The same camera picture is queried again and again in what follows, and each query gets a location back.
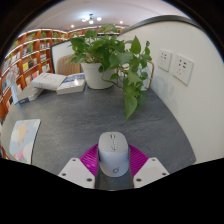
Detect multi-bulb ceiling lamp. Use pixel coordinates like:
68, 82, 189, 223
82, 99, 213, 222
80, 13, 103, 25

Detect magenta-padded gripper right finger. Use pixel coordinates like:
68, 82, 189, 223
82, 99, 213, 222
127, 144, 170, 190

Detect recessed ceiling lights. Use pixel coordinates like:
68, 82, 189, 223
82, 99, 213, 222
68, 19, 124, 30

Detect green plant in white pot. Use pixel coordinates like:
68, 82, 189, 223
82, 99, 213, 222
67, 23, 153, 121

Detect blue and white book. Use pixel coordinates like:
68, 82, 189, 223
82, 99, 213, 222
55, 73, 87, 96

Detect white wall socket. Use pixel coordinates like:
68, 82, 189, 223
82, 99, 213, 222
172, 54, 195, 86
157, 49, 173, 73

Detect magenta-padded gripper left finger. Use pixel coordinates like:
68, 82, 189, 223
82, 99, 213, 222
57, 143, 100, 190

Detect white computer mouse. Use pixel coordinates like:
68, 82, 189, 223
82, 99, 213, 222
97, 131, 130, 178

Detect orange wooden bookshelf unit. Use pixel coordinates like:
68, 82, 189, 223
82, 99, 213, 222
0, 27, 129, 124

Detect pastel sun cloud mouse pad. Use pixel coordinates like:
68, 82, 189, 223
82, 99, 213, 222
8, 118, 42, 165

